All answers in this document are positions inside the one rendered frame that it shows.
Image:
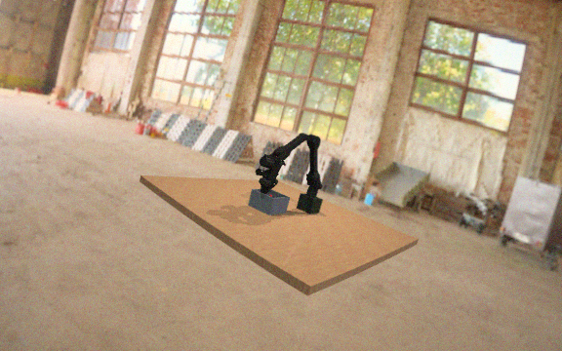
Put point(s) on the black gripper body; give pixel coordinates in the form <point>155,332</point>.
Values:
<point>270,178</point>

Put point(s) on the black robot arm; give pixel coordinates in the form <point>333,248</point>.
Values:
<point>275,161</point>

